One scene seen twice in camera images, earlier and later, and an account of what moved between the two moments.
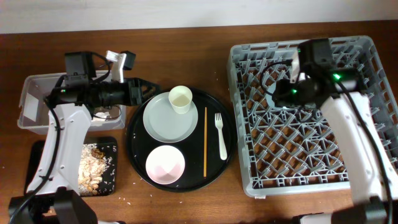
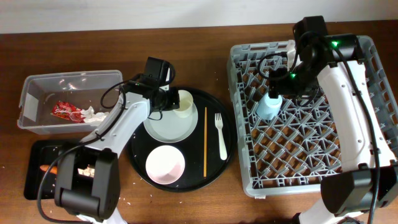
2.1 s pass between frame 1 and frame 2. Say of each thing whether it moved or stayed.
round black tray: stayed
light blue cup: moved
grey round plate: stayed
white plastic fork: stayed
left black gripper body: moved
